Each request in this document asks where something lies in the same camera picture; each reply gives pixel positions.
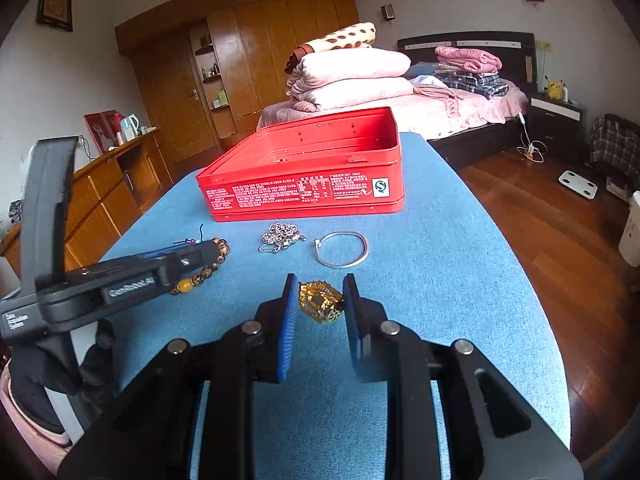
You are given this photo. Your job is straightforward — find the dark nightstand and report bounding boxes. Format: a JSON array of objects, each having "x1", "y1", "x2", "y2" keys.
[{"x1": 527, "y1": 92, "x2": 586, "y2": 163}]

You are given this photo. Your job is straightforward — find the pink folded quilt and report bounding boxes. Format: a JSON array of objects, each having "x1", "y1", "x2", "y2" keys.
[
  {"x1": 290, "y1": 77, "x2": 415, "y2": 112},
  {"x1": 287, "y1": 50, "x2": 412, "y2": 88}
]

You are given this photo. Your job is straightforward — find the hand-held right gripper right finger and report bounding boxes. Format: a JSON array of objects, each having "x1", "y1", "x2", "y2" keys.
[{"x1": 342, "y1": 272, "x2": 583, "y2": 480}]

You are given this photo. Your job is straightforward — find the spotted cream blanket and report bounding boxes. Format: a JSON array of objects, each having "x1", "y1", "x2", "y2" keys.
[{"x1": 285, "y1": 22, "x2": 377, "y2": 73}]

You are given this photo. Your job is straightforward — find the brown bracelet with amber bead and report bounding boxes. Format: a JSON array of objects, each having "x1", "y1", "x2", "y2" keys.
[{"x1": 170, "y1": 223, "x2": 231, "y2": 297}]

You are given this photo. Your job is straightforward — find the pink folded blanket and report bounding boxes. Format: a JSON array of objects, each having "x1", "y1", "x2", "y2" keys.
[{"x1": 434, "y1": 46, "x2": 502, "y2": 74}]

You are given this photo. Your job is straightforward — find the person's left hand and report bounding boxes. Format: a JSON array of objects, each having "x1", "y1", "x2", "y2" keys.
[{"x1": 10, "y1": 319, "x2": 119, "y2": 431}]

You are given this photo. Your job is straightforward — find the framed wall picture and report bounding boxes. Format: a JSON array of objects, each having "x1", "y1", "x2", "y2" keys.
[{"x1": 36, "y1": 0, "x2": 74, "y2": 32}]

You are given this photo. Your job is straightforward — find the stack of plaid clothes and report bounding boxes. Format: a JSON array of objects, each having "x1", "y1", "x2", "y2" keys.
[{"x1": 440, "y1": 72, "x2": 511, "y2": 97}]

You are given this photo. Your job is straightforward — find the wooden sideboard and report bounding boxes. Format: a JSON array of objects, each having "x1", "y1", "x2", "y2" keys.
[{"x1": 0, "y1": 127, "x2": 175, "y2": 271}]

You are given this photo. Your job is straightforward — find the dark wooden headboard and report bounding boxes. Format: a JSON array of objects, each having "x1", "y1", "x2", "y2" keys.
[{"x1": 397, "y1": 31, "x2": 538, "y2": 96}]

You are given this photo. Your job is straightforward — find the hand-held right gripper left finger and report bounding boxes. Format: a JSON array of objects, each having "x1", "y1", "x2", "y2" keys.
[{"x1": 57, "y1": 274, "x2": 299, "y2": 480}]

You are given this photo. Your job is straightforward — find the person's left forearm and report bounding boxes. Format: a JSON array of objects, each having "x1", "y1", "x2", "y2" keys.
[{"x1": 0, "y1": 360, "x2": 76, "y2": 476}]

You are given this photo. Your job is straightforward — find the wooden door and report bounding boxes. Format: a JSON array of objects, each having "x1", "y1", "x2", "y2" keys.
[{"x1": 132, "y1": 50, "x2": 221, "y2": 161}]

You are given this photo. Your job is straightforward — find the silver bangle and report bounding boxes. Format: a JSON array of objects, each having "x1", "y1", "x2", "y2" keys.
[{"x1": 314, "y1": 231, "x2": 370, "y2": 268}]

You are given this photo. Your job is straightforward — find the white bathroom scale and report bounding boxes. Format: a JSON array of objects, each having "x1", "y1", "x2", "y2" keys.
[{"x1": 557, "y1": 170, "x2": 598, "y2": 201}]

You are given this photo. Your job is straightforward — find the white power strip cable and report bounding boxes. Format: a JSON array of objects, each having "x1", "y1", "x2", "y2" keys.
[{"x1": 515, "y1": 110, "x2": 546, "y2": 163}]

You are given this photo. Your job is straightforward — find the silver ball chain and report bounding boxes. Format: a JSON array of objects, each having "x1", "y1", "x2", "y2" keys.
[{"x1": 257, "y1": 221, "x2": 307, "y2": 256}]

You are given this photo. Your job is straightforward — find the bed with pink sheet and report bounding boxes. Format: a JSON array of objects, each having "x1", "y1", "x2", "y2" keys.
[{"x1": 256, "y1": 77, "x2": 531, "y2": 171}]

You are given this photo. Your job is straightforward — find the red photo frame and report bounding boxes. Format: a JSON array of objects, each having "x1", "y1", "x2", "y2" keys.
[{"x1": 83, "y1": 109, "x2": 118, "y2": 156}]

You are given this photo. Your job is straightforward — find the chair with plaid cloth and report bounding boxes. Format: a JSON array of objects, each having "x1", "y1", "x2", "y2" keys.
[{"x1": 587, "y1": 114, "x2": 640, "y2": 181}]

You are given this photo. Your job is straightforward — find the wooden wardrobe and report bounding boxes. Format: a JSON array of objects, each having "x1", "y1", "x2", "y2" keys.
[{"x1": 115, "y1": 0, "x2": 361, "y2": 161}]

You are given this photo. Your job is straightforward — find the red tin box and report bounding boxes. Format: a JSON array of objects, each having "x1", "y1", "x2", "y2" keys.
[{"x1": 195, "y1": 106, "x2": 405, "y2": 223}]

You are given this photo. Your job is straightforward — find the gold ornament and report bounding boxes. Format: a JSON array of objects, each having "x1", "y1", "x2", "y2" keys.
[{"x1": 298, "y1": 281, "x2": 346, "y2": 326}]

